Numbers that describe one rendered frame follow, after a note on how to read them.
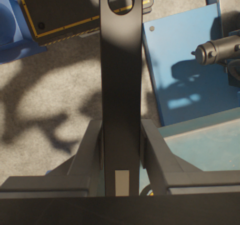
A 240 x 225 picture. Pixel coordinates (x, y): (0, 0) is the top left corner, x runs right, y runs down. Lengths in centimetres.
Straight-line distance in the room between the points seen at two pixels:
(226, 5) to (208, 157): 119
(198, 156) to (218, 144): 4
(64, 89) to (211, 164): 121
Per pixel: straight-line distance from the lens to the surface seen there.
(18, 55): 149
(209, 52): 89
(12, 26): 131
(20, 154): 175
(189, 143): 31
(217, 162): 35
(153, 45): 123
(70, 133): 149
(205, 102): 141
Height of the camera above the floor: 131
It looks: 75 degrees down
